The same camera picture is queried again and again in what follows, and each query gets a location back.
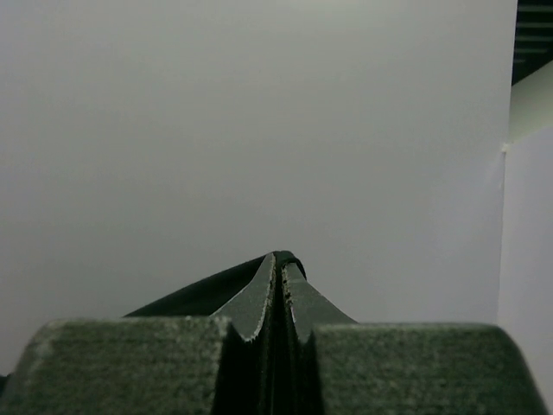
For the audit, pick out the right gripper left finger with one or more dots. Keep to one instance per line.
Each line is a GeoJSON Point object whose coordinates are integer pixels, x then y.
{"type": "Point", "coordinates": [217, 364]}

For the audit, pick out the black t shirt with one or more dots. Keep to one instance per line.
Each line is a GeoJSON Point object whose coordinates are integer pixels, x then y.
{"type": "Point", "coordinates": [206, 296]}

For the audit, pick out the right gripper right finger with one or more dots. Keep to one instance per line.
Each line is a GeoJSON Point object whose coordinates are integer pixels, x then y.
{"type": "Point", "coordinates": [339, 366]}

